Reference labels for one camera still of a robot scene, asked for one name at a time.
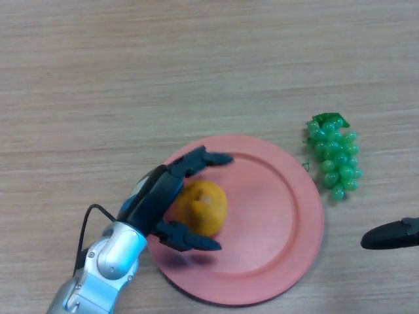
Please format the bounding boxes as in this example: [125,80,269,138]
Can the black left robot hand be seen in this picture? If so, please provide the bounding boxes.
[117,145,234,253]

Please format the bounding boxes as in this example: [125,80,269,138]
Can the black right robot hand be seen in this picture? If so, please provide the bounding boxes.
[360,217,419,251]

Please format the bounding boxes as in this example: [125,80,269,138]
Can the yellow pear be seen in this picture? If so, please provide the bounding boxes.
[172,179,228,238]

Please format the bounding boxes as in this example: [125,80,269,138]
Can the pink round plate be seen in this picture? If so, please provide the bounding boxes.
[147,133,325,307]

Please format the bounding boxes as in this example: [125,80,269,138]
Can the green grape bunch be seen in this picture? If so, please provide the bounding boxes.
[302,113,364,201]

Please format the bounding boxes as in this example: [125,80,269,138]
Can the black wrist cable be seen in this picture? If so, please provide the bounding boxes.
[72,203,117,277]

